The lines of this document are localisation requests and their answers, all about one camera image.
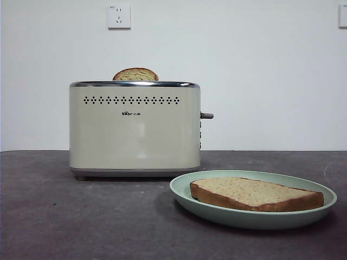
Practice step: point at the cream white toaster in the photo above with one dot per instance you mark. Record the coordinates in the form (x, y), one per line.
(130, 135)

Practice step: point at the brown toast bread slice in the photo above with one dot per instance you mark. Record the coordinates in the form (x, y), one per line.
(135, 74)
(252, 192)

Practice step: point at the white wall socket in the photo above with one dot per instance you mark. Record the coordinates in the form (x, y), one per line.
(119, 16)
(343, 16)

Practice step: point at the pale green round plate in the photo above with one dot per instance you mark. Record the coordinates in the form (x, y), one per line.
(244, 219)

